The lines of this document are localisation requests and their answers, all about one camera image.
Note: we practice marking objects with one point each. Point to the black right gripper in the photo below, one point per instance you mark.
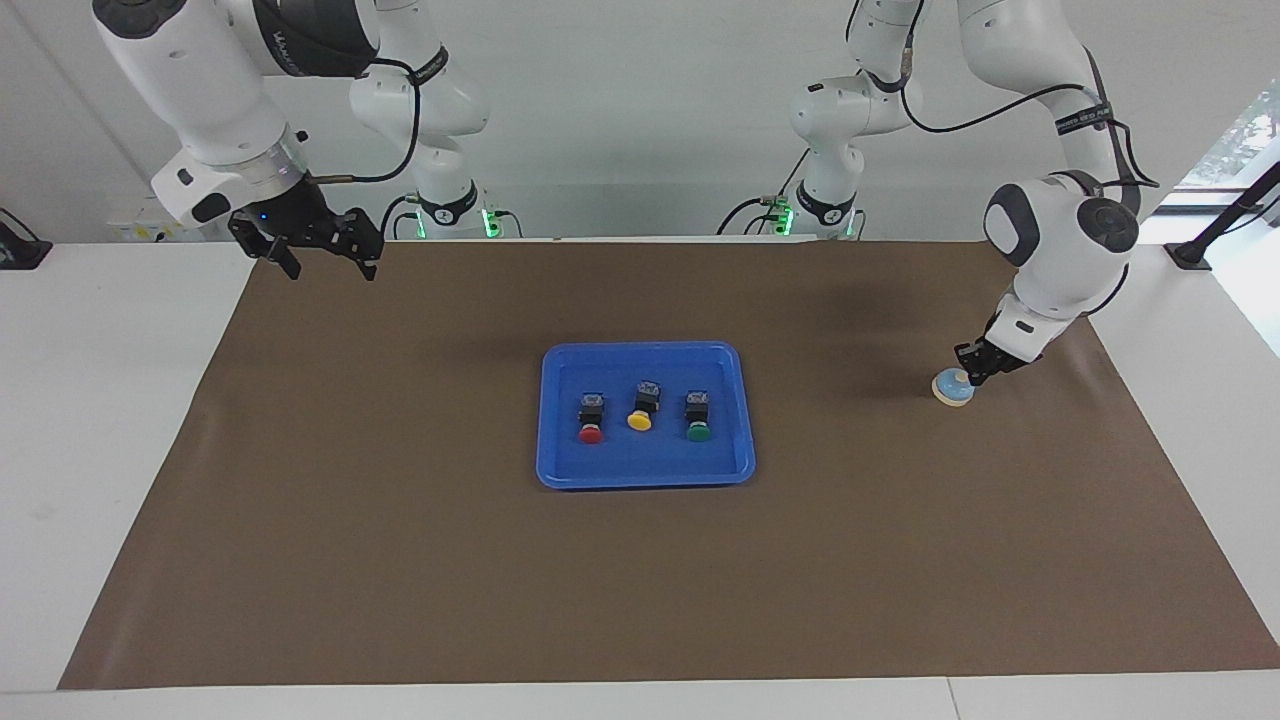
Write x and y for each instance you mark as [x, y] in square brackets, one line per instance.
[300, 220]

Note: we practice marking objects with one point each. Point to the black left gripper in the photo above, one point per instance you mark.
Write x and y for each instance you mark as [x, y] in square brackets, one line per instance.
[1000, 350]

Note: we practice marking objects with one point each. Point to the light blue call bell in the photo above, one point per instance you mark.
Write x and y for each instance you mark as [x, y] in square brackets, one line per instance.
[948, 392]

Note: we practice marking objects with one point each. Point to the green push button switch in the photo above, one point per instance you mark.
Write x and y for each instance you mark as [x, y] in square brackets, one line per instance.
[699, 433]

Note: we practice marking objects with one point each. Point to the red push button switch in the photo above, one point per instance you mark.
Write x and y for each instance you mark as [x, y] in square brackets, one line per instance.
[591, 433]

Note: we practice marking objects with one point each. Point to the yellow push button switch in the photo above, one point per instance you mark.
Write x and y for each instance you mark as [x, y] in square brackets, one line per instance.
[640, 421]

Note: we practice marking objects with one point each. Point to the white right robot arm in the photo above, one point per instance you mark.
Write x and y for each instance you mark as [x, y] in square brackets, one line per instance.
[200, 90]

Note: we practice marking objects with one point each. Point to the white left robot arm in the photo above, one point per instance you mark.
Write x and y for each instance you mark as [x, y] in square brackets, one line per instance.
[1055, 250]

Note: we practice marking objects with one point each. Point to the blue plastic tray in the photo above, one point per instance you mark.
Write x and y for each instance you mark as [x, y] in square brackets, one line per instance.
[645, 465]

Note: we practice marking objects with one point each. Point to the white power strip box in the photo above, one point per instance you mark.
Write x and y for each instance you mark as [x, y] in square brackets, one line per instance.
[130, 230]

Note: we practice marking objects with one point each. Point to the black clamp base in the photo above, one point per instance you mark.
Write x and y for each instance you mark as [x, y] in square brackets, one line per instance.
[20, 250]

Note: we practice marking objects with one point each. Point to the glass window with greenery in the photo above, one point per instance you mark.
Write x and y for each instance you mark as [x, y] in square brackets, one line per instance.
[1245, 135]

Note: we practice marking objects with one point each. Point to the brown table mat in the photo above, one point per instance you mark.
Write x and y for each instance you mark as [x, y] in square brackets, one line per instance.
[640, 580]

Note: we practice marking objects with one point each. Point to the black camera stand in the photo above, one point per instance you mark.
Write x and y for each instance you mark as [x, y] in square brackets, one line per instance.
[1225, 215]

